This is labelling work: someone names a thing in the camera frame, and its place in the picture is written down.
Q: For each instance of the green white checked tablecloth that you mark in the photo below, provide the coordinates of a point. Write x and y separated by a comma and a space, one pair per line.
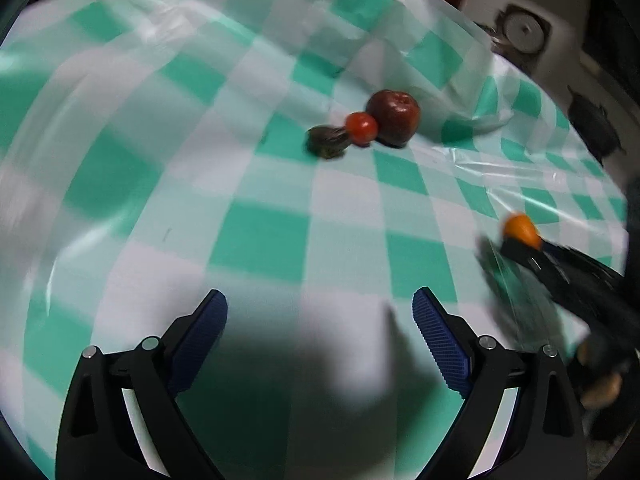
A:
200, 185

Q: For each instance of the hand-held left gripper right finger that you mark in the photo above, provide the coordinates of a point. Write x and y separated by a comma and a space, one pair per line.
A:
442, 340

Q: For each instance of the black cooking pot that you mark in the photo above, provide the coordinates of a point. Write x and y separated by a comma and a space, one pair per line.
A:
595, 125

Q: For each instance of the dark red apple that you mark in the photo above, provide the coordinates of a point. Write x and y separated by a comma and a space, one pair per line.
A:
393, 117

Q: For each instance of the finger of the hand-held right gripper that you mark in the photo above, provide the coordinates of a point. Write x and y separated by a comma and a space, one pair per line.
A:
535, 265
585, 260

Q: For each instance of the orange mandarin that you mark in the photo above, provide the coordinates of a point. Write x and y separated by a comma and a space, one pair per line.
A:
521, 230

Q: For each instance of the dark brown mushroom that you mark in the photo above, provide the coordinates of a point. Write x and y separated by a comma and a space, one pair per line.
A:
327, 141

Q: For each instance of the red tomato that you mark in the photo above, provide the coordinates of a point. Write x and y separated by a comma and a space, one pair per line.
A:
361, 127

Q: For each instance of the grey rice cooker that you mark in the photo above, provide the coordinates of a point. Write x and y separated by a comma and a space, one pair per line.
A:
522, 30

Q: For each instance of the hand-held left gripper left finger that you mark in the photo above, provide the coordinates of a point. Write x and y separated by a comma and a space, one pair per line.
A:
197, 340

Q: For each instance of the person's right hand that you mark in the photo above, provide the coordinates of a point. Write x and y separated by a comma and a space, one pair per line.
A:
602, 387

